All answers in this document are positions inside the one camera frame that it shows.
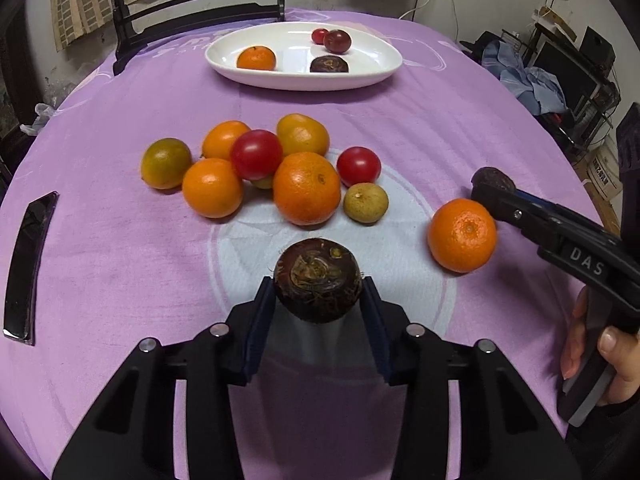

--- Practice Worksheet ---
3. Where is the cardboard box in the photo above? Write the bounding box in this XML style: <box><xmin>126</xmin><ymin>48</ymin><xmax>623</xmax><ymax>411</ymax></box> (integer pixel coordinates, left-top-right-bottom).
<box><xmin>585</xmin><ymin>137</ymin><xmax>623</xmax><ymax>201</ymax></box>

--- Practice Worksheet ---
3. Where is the green orange tangerine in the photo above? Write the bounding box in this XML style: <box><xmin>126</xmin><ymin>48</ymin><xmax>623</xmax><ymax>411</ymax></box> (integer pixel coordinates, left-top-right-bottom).
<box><xmin>141</xmin><ymin>137</ymin><xmax>193</xmax><ymax>191</ymax></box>

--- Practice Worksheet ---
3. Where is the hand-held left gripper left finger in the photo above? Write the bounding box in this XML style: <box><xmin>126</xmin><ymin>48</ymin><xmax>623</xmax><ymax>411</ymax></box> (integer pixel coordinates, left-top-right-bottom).
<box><xmin>52</xmin><ymin>275</ymin><xmax>278</xmax><ymax>480</ymax></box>

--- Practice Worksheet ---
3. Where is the person's right hand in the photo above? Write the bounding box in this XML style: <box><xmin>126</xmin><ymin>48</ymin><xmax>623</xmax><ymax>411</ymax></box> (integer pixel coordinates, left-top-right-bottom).
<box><xmin>560</xmin><ymin>286</ymin><xmax>640</xmax><ymax>407</ymax></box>

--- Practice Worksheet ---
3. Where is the purple printed tablecloth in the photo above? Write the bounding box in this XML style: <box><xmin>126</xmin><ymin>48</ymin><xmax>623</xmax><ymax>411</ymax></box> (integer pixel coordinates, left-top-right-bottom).
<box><xmin>0</xmin><ymin>7</ymin><xmax>621</xmax><ymax>480</ymax></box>

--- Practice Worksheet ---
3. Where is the round painted table screen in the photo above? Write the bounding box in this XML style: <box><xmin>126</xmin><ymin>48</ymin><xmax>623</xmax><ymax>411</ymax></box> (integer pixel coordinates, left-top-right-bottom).
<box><xmin>110</xmin><ymin>0</ymin><xmax>288</xmax><ymax>76</ymax></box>

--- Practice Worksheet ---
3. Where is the dark red plum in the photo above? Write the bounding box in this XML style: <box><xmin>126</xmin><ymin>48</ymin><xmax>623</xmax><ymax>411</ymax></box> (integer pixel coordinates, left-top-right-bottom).
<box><xmin>323</xmin><ymin>29</ymin><xmax>353</xmax><ymax>54</ymax></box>

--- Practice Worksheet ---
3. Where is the white wall cable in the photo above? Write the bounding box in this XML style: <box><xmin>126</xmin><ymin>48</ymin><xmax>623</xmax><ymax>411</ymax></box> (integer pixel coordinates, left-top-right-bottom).
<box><xmin>400</xmin><ymin>0</ymin><xmax>461</xmax><ymax>43</ymax></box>

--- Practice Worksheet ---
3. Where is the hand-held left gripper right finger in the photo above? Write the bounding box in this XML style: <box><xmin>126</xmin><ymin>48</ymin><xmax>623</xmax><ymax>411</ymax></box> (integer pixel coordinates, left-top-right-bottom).
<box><xmin>361</xmin><ymin>276</ymin><xmax>582</xmax><ymax>480</ymax></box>

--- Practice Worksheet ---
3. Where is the white plastic bag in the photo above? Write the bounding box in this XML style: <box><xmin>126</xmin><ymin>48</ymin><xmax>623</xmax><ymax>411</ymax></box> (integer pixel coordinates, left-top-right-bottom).
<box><xmin>20</xmin><ymin>102</ymin><xmax>58</xmax><ymax>136</ymax></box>

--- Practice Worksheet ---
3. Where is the black speaker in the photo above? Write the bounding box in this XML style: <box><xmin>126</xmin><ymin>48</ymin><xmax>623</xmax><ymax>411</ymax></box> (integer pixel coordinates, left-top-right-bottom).
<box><xmin>580</xmin><ymin>26</ymin><xmax>617</xmax><ymax>75</ymax></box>

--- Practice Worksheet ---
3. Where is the person's right forearm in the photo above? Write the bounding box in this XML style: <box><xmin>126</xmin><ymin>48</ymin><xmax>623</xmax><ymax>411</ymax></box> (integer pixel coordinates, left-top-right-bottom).
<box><xmin>565</xmin><ymin>399</ymin><xmax>640</xmax><ymax>480</ymax></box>

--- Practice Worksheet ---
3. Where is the large orange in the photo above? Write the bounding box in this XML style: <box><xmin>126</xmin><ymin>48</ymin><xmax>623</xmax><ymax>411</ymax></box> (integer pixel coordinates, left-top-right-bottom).
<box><xmin>272</xmin><ymin>151</ymin><xmax>342</xmax><ymax>226</ymax></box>

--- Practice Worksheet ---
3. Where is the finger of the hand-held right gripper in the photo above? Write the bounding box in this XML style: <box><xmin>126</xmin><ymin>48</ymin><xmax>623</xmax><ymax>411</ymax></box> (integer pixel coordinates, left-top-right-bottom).
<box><xmin>471</xmin><ymin>181</ymin><xmax>562</xmax><ymax>254</ymax></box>
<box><xmin>514</xmin><ymin>188</ymin><xmax>619</xmax><ymax>237</ymax></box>

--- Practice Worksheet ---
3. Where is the cardboard sheet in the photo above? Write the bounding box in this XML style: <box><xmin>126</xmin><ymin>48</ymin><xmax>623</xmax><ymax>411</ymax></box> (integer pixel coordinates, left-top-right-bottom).
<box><xmin>532</xmin><ymin>6</ymin><xmax>578</xmax><ymax>41</ymax></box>

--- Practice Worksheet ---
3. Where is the black bag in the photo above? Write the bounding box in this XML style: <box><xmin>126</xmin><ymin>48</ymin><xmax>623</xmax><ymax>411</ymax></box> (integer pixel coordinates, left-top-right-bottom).
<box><xmin>459</xmin><ymin>30</ymin><xmax>506</xmax><ymax>63</ymax></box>

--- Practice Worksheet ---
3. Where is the beige checked curtain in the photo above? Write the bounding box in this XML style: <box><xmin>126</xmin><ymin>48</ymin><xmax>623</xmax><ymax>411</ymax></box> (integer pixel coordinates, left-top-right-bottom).
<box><xmin>50</xmin><ymin>0</ymin><xmax>118</xmax><ymax>53</ymax></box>

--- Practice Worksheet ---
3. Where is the blue grey clothes pile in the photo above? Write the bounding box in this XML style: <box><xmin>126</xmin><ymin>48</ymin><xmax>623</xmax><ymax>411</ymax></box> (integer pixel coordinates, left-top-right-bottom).
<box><xmin>482</xmin><ymin>40</ymin><xmax>571</xmax><ymax>117</ymax></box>

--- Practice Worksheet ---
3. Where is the yellow orange tangerine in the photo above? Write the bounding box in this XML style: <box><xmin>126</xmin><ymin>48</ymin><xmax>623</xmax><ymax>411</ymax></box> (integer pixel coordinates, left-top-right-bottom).
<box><xmin>276</xmin><ymin>113</ymin><xmax>331</xmax><ymax>157</ymax></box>

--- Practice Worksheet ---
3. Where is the white oval plate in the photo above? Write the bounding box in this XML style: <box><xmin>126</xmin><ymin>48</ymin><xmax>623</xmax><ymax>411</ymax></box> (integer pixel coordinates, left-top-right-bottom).
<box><xmin>205</xmin><ymin>22</ymin><xmax>404</xmax><ymax>92</ymax></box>

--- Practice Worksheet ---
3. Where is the black monitor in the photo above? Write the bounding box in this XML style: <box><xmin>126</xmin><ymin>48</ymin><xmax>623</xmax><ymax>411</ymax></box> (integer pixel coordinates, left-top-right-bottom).
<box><xmin>530</xmin><ymin>40</ymin><xmax>601</xmax><ymax>111</ymax></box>

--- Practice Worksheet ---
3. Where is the dark brown water chestnut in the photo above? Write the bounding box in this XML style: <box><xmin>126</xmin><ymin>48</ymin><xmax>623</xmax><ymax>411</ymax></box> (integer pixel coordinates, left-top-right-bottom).
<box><xmin>472</xmin><ymin>166</ymin><xmax>516</xmax><ymax>193</ymax></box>
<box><xmin>309</xmin><ymin>55</ymin><xmax>350</xmax><ymax>74</ymax></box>
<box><xmin>272</xmin><ymin>238</ymin><xmax>363</xmax><ymax>324</ymax></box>

